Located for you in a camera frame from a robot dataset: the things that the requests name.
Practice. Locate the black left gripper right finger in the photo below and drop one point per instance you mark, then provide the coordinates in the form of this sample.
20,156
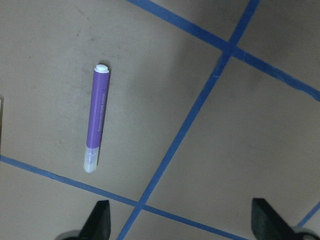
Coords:
267,224

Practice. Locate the yellow highlighter pen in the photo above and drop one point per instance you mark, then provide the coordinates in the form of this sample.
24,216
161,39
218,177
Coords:
1,112

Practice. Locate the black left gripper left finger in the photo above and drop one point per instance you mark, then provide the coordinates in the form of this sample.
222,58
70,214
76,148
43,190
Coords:
98,224

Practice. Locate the purple highlighter pen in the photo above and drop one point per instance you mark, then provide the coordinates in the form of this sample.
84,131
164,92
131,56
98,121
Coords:
97,112

